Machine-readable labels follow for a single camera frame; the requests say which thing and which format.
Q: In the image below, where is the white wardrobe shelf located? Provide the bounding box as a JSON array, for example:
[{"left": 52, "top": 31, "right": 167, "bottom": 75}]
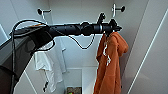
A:
[{"left": 81, "top": 66, "right": 100, "bottom": 94}]

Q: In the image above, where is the black shoulder cable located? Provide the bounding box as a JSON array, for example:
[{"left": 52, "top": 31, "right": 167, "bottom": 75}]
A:
[{"left": 9, "top": 18, "right": 49, "bottom": 94}]

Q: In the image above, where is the white wardrobe door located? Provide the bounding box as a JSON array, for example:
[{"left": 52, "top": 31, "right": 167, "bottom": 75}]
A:
[
  {"left": 121, "top": 0, "right": 168, "bottom": 94},
  {"left": 0, "top": 0, "right": 39, "bottom": 94}
]

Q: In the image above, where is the black wardrobe hook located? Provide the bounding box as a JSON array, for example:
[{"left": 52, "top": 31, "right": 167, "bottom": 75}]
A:
[
  {"left": 37, "top": 8, "right": 53, "bottom": 15},
  {"left": 111, "top": 3, "right": 127, "bottom": 18}
]

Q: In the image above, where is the white t-shirt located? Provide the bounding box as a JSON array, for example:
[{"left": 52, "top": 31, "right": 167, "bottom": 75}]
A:
[{"left": 34, "top": 39, "right": 68, "bottom": 93}]

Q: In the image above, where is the white wardrobe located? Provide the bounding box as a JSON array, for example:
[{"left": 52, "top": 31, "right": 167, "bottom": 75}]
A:
[{"left": 34, "top": 0, "right": 151, "bottom": 94}]

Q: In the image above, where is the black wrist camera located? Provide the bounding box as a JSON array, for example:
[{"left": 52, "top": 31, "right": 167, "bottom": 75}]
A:
[{"left": 97, "top": 12, "right": 107, "bottom": 24}]

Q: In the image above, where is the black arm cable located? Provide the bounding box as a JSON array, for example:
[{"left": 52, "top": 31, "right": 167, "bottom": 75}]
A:
[{"left": 68, "top": 33, "right": 98, "bottom": 51}]

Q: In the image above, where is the brown storage basket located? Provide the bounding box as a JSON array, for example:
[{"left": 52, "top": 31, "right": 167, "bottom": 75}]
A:
[{"left": 66, "top": 86, "right": 83, "bottom": 94}]

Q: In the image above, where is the orange bar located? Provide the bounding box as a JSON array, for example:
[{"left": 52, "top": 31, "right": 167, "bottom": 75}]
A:
[{"left": 31, "top": 21, "right": 48, "bottom": 28}]

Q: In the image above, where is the orange hoodie with white print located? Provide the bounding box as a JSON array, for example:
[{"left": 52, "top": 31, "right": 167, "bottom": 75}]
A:
[{"left": 93, "top": 31, "right": 130, "bottom": 94}]

